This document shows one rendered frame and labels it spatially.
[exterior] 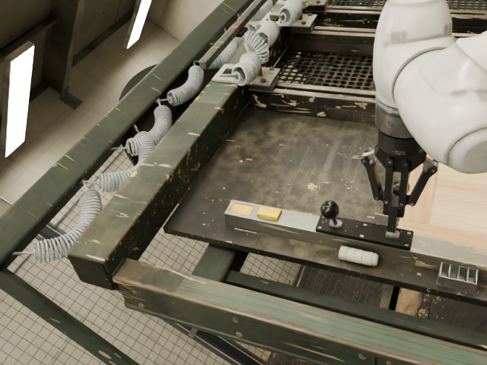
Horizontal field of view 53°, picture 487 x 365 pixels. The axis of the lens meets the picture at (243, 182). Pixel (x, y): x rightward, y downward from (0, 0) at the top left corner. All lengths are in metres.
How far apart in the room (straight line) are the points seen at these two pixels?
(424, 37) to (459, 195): 0.60
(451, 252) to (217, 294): 0.48
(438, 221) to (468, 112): 0.61
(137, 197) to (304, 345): 0.50
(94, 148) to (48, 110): 5.24
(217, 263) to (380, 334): 0.42
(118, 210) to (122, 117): 0.76
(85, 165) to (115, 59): 6.15
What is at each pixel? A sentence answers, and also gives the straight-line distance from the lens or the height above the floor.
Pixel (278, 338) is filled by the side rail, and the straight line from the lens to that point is 0.99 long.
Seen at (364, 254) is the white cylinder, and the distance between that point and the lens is 1.07.
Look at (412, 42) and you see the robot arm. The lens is 0.71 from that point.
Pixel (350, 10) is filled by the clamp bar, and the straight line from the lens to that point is 2.01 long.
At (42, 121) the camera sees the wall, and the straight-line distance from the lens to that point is 6.86.
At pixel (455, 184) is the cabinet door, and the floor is 1.27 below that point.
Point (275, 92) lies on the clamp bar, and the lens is 1.51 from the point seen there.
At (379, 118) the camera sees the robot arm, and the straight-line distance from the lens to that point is 0.81.
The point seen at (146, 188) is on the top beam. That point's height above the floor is 1.87.
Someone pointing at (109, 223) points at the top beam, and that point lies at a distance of 1.13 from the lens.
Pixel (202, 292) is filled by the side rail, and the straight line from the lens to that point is 1.00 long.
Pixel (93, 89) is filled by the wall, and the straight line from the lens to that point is 7.33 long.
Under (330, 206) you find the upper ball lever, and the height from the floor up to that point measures 1.54.
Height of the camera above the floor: 1.77
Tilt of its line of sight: 4 degrees down
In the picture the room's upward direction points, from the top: 56 degrees counter-clockwise
